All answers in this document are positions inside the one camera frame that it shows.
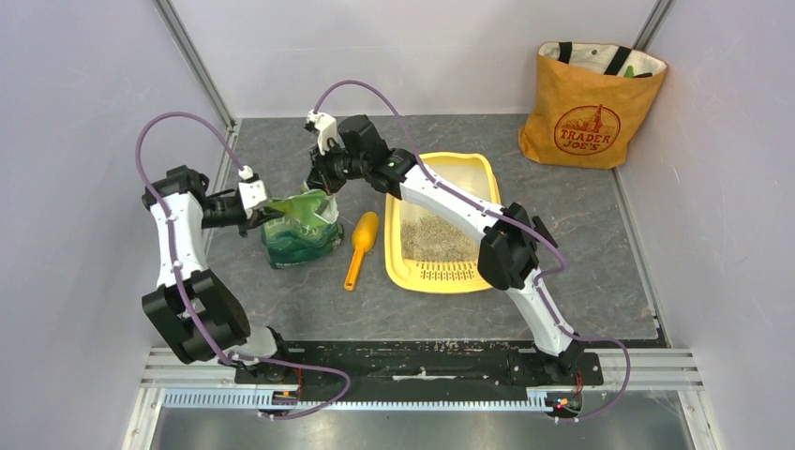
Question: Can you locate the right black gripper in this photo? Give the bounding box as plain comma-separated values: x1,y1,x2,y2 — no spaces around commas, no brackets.
303,138,368,197

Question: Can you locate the green litter bag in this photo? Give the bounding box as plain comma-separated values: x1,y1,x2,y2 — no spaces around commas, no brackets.
261,184,344,269

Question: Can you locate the orange litter scoop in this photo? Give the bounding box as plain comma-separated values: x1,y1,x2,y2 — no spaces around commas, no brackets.
343,211,380,292

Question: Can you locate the yellow litter box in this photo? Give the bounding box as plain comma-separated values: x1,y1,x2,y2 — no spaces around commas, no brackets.
383,152,501,294

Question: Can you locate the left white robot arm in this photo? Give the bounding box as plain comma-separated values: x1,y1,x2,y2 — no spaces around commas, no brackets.
142,166,294,383

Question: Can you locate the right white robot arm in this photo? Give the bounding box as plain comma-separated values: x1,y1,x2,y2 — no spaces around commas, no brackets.
305,112,584,383

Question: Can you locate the grey litter pile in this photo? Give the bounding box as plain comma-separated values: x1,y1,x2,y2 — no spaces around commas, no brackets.
400,215,479,263

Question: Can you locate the orange Trader Joe's bag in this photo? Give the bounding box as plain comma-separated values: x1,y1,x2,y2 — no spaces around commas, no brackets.
518,41,668,170

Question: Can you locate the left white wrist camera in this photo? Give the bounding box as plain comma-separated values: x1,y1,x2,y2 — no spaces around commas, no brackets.
237,165,272,218

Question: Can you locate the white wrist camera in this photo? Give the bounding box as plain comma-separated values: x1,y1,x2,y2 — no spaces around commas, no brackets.
305,111,341,156
237,165,272,218

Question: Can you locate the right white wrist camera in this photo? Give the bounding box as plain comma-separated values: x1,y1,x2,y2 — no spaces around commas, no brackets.
305,111,341,156

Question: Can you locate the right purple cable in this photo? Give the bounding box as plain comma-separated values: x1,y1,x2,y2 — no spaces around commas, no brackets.
311,79,634,425

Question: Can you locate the purple cable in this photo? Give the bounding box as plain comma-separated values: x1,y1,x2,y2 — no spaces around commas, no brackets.
135,112,353,422
311,79,634,425

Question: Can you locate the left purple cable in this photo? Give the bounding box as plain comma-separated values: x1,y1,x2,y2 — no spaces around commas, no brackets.
135,112,353,422

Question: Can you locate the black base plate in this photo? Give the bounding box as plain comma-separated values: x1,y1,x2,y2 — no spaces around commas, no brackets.
234,340,604,402

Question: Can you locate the aluminium rail frame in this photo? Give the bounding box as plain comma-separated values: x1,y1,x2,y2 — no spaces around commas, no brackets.
122,349,718,449

